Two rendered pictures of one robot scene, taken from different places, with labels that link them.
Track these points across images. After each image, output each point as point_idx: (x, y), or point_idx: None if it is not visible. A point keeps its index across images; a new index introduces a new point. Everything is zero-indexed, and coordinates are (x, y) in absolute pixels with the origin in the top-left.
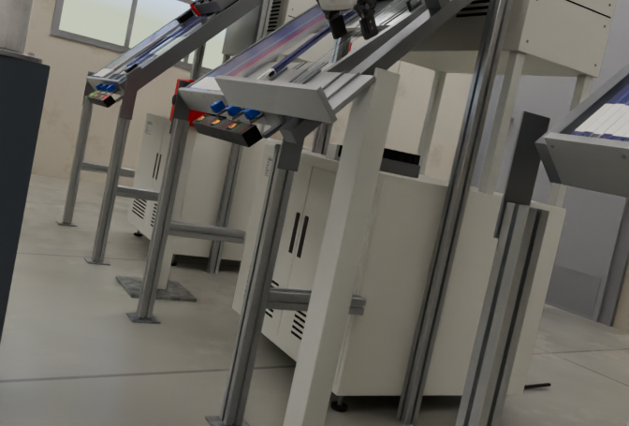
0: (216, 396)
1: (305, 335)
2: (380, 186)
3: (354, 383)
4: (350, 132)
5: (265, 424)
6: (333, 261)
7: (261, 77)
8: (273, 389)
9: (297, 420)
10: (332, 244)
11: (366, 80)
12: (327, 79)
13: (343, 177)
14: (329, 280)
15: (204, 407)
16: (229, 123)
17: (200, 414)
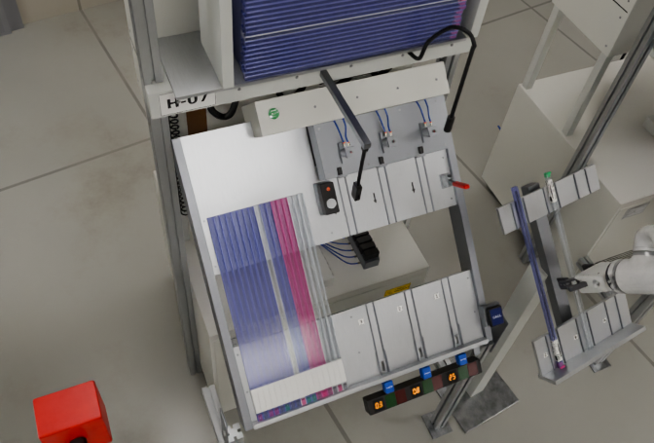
0: (393, 431)
1: (492, 364)
2: (425, 273)
3: None
4: (534, 299)
5: (423, 400)
6: (516, 336)
7: (559, 350)
8: (360, 390)
9: (487, 381)
10: (516, 333)
11: (625, 296)
12: (599, 313)
13: (526, 313)
14: (512, 342)
15: (417, 440)
16: (441, 379)
17: (427, 442)
